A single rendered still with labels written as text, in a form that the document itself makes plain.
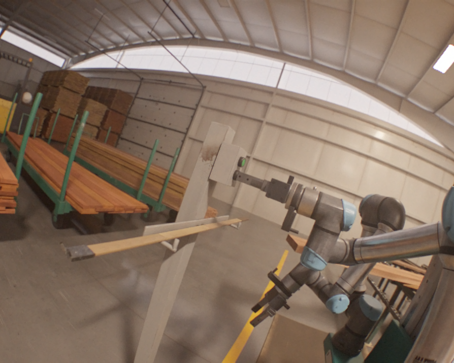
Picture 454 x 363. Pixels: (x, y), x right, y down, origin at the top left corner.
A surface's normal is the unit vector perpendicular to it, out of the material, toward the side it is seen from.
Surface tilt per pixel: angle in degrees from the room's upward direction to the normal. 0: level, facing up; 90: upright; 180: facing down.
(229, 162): 90
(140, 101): 90
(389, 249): 108
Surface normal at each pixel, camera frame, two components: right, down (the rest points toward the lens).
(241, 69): -0.34, -0.09
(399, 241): -0.87, -0.38
